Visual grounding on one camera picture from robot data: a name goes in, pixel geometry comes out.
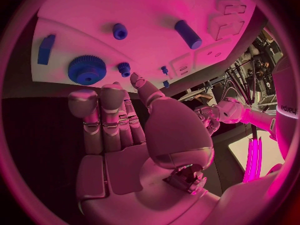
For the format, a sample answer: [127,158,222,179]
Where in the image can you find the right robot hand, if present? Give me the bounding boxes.
[67,72,223,225]

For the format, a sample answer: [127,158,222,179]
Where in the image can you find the long blue cylinder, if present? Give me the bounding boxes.
[173,19,204,50]

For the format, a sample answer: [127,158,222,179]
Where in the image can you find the large blue gear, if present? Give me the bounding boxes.
[67,54,108,86]

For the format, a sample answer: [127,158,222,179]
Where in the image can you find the white cable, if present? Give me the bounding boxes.
[221,79,253,106]

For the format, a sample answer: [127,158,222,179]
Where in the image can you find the blue rectangular block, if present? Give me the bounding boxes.
[36,33,57,66]

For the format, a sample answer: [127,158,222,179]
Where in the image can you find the small blue gear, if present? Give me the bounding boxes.
[116,61,132,78]

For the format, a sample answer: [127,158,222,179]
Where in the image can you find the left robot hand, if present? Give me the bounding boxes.
[193,104,222,136]

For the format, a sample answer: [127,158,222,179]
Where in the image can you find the workshop equipment rack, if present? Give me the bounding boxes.
[230,28,284,107]

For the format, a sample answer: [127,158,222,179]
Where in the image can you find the glowing light bar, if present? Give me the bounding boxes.
[241,136,263,184]

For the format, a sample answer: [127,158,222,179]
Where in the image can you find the short blue peg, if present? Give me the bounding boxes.
[111,23,129,41]

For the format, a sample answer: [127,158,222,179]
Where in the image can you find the white task board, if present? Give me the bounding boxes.
[30,0,257,94]

